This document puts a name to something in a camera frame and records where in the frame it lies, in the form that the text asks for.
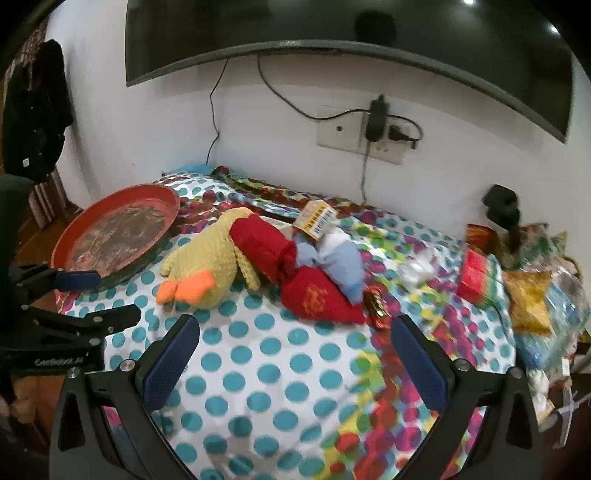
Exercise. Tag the black plug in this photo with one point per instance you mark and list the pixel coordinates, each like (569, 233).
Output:
(397, 134)

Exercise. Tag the clear plastic wrapper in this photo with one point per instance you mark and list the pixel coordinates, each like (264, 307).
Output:
(418, 272)

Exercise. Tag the black jacket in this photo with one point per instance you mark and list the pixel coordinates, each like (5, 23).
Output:
(32, 106)

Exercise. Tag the white wall socket plate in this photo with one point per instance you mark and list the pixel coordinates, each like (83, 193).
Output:
(337, 134)

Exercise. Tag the red orange packet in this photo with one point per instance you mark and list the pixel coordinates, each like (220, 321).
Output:
(478, 237)

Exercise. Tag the white crumpled cloth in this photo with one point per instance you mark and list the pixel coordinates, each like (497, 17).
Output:
(539, 385)

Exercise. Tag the red brown snack packet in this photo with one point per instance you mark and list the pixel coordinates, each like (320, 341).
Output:
(378, 307)

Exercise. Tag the round red tray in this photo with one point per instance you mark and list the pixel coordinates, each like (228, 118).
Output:
(115, 230)

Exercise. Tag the red sock with gold embroidery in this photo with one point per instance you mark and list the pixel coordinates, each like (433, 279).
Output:
(314, 295)

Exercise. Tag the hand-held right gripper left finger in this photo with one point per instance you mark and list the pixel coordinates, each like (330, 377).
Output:
(171, 364)

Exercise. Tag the black television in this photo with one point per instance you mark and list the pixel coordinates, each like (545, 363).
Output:
(323, 23)

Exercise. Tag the yellow snack bag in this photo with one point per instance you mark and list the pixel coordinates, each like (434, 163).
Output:
(531, 300)

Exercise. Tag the clear plastic bag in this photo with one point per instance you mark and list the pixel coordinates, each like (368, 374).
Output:
(568, 277)

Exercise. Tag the yellow duck plush toy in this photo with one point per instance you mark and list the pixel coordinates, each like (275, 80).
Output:
(203, 254)

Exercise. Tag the red cardboard box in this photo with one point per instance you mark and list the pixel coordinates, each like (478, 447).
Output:
(475, 274)

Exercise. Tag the white sock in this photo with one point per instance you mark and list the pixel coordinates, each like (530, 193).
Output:
(333, 239)

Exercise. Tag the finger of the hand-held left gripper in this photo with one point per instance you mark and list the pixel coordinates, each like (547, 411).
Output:
(115, 318)
(78, 280)

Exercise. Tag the black clamp mount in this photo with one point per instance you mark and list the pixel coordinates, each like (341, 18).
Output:
(501, 203)

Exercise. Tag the polka dot cloth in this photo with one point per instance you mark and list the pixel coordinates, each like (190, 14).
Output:
(277, 350)

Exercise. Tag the black power adapter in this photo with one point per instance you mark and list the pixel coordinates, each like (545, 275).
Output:
(377, 120)

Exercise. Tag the yellow medicine box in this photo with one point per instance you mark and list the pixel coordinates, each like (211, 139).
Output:
(316, 217)

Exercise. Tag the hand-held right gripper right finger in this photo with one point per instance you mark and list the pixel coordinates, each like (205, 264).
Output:
(422, 367)

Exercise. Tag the light blue sock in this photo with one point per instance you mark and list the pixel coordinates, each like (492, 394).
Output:
(307, 256)
(344, 272)

